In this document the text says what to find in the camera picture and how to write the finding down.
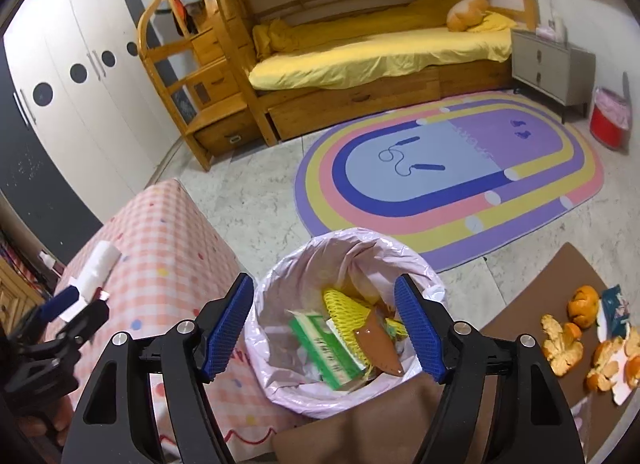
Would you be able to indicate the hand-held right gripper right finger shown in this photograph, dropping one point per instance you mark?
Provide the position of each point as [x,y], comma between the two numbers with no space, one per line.
[417,329]

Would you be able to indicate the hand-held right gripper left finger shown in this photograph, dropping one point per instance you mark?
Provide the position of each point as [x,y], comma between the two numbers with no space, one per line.
[227,329]

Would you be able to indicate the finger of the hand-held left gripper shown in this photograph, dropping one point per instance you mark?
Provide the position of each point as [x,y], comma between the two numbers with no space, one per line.
[85,316]
[60,301]

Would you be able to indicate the brown leather piece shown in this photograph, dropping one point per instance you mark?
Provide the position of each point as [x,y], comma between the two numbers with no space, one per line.
[380,344]

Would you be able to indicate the white tissue roll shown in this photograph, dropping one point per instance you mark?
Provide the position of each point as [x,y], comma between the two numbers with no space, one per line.
[100,264]

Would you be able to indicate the yellow foam fruit net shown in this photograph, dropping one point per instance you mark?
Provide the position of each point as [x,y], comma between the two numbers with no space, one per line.
[345,316]

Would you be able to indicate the trash bin with pink bag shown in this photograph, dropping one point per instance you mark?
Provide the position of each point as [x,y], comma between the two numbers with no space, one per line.
[300,269]

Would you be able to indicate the green and white box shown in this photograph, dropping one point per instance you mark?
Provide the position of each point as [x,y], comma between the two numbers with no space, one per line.
[325,349]

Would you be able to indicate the person's left hand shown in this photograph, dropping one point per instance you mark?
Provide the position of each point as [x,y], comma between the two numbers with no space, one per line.
[50,421]

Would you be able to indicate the wooden drawer cabinet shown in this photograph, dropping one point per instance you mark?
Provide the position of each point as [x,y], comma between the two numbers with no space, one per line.
[17,284]

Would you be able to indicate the pink checkered tablecloth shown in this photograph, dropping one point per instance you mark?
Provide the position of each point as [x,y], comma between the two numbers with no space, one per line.
[165,244]

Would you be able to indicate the brown low table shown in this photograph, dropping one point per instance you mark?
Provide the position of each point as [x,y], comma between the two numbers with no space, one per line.
[525,299]

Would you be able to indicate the orange peel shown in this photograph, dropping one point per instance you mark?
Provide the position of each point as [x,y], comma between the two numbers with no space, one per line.
[562,349]
[584,306]
[607,364]

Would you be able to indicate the pastel oval rug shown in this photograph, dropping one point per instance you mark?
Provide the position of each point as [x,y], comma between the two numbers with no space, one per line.
[450,179]

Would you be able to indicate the white and grey wardrobe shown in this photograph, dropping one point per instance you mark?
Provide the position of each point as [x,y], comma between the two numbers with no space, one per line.
[75,119]

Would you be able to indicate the teal snack packet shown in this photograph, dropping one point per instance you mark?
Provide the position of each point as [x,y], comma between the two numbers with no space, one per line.
[615,309]

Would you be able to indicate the wooden stair drawers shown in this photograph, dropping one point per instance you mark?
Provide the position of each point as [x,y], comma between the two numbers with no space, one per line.
[210,89]

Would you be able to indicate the red bin with pink bag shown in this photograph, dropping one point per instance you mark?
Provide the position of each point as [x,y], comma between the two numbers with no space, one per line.
[607,119]

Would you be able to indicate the yellow bedding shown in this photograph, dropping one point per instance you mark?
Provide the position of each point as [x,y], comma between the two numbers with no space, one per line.
[360,51]

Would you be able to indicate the grey nightstand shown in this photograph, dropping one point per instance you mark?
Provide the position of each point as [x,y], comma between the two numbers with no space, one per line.
[550,69]

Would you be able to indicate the orange plush toy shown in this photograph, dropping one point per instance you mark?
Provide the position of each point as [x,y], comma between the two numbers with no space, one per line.
[467,13]

